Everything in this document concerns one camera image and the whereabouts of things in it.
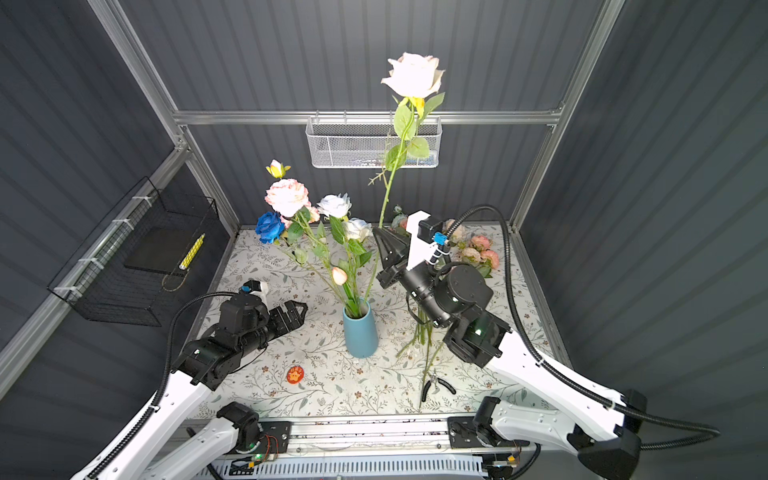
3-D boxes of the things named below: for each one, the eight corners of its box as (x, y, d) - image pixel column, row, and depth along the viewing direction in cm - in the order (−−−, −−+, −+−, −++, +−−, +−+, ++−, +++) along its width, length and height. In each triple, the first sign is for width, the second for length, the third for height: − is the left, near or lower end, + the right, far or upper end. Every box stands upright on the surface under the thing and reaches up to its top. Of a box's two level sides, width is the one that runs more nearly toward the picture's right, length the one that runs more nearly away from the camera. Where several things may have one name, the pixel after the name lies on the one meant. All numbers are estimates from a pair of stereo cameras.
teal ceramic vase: (353, 363, 88) (344, 332, 71) (350, 337, 93) (340, 303, 76) (378, 357, 89) (375, 325, 72) (373, 332, 94) (369, 297, 77)
